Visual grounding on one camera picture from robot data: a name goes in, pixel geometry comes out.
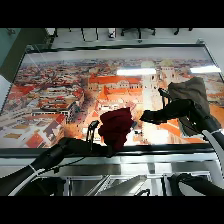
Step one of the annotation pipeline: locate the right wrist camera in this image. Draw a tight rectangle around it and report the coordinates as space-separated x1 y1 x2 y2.
157 87 172 108

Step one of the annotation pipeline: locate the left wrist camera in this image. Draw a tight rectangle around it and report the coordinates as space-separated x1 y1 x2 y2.
86 119 101 143

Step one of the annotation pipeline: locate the silver frame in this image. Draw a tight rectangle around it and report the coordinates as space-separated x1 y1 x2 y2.
0 151 224 197

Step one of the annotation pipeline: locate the black cable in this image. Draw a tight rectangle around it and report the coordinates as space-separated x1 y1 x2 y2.
49 155 89 173

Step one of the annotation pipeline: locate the black office chair base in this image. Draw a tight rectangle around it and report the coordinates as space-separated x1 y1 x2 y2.
120 27 157 40

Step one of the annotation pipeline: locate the brown garment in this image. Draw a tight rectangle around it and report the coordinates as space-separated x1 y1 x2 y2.
167 76 222 137

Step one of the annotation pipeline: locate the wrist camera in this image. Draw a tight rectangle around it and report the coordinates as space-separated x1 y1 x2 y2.
157 87 172 108
86 119 101 143

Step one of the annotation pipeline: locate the dark red T-shirt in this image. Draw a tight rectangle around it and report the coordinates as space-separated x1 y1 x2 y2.
97 106 135 152

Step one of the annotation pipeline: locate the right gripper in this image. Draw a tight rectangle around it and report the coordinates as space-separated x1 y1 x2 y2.
139 106 173 126

